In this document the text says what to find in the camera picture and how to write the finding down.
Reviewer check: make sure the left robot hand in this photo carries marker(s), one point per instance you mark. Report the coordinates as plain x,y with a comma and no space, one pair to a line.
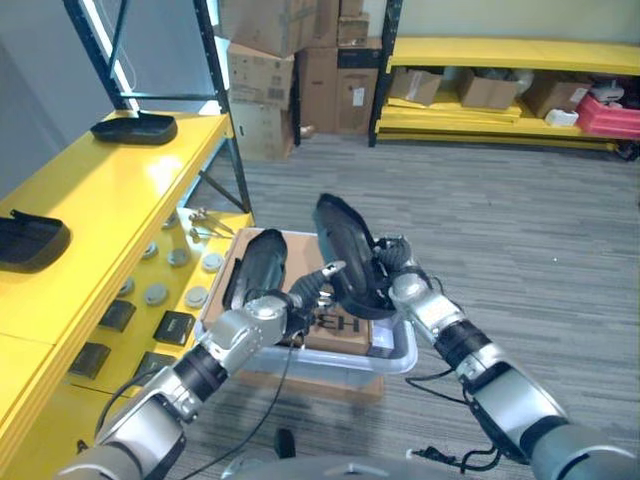
306,291

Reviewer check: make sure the brown printed cardboard sheet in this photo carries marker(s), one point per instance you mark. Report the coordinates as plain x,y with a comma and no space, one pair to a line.
340,330

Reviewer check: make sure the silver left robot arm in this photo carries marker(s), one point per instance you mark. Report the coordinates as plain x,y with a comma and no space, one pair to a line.
235,332

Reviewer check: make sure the flat cardboard box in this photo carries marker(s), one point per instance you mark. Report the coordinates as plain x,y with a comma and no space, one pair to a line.
350,386

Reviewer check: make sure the grey round disc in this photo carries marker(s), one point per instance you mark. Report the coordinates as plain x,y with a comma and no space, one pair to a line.
126,287
156,294
212,262
196,297
178,257
150,250

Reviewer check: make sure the metal bolt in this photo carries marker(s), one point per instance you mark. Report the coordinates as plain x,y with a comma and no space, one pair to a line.
200,234
210,222

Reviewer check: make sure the tall brown cardboard box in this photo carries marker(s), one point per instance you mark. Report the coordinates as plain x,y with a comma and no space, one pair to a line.
318,90

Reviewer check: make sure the small brown cardboard box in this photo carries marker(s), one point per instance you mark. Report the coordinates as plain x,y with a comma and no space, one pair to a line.
351,7
353,30

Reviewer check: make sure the black square part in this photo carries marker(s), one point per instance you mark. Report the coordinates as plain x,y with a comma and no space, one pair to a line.
150,364
175,328
90,360
117,315

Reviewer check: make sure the cardboard box with black band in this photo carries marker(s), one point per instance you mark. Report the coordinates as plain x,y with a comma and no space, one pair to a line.
357,95

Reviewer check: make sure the yellow shelf with black posts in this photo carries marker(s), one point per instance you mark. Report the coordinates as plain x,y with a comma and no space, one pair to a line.
110,190

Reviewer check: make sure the long yellow shelf rack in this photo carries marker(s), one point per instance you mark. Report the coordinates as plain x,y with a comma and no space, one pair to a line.
500,52

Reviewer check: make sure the open brown cardboard box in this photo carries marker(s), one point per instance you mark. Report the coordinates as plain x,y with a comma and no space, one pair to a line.
414,86
486,91
552,95

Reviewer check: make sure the narrow brown cardboard box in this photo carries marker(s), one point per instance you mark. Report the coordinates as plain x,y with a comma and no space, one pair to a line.
326,22

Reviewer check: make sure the white device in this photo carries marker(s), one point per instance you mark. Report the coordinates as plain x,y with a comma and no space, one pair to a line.
606,92

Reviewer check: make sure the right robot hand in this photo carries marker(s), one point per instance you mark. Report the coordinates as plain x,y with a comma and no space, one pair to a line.
397,262

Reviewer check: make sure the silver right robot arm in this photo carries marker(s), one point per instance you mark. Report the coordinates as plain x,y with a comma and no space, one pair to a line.
500,395

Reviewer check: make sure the cardboard box with labels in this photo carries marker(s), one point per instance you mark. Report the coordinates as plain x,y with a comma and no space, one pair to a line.
260,75

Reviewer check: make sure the black sole-shaped part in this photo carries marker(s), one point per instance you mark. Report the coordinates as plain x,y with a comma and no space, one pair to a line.
345,250
262,265
30,242
135,129

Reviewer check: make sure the large brown cardboard box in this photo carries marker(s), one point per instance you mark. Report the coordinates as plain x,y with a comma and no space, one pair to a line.
265,22

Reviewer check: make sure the grey robot torso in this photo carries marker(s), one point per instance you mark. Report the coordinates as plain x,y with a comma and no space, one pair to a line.
310,471

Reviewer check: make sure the small white box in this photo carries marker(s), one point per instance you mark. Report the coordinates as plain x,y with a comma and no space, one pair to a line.
561,117

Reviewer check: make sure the clear plastic box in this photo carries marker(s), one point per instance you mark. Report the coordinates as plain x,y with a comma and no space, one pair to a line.
395,352

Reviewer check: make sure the pale cardboard box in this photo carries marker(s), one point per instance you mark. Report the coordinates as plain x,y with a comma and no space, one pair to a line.
260,132

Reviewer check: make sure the dark robot foot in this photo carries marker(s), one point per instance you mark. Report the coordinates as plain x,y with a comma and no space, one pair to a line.
285,443

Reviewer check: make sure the red plastic bin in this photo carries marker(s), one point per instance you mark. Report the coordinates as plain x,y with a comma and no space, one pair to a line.
607,120

